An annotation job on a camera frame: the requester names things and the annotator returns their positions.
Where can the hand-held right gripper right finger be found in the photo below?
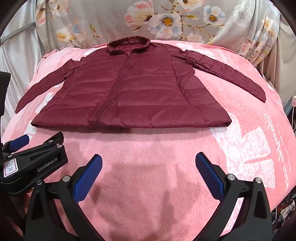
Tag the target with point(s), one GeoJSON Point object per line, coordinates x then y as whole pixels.
{"type": "Point", "coordinates": [209, 171]}

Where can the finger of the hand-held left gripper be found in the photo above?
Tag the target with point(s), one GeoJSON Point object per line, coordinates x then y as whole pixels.
{"type": "Point", "coordinates": [19, 141]}
{"type": "Point", "coordinates": [49, 141]}

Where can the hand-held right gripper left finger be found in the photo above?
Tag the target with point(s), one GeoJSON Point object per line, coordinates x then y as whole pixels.
{"type": "Point", "coordinates": [87, 178]}

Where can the maroon puffer jacket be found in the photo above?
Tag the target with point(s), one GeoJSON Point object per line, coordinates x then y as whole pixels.
{"type": "Point", "coordinates": [138, 92]}

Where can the person's left hand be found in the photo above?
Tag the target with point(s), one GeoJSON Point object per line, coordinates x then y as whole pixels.
{"type": "Point", "coordinates": [16, 213]}

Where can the black object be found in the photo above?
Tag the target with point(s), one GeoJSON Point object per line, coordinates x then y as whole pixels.
{"type": "Point", "coordinates": [4, 95]}

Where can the pink printed blanket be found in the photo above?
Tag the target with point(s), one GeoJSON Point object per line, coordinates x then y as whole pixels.
{"type": "Point", "coordinates": [150, 150]}

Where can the grey floral bedsheet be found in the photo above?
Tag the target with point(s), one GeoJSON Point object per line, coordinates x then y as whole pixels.
{"type": "Point", "coordinates": [185, 20]}

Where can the grey metal rail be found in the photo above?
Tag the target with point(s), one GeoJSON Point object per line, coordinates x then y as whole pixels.
{"type": "Point", "coordinates": [16, 31]}

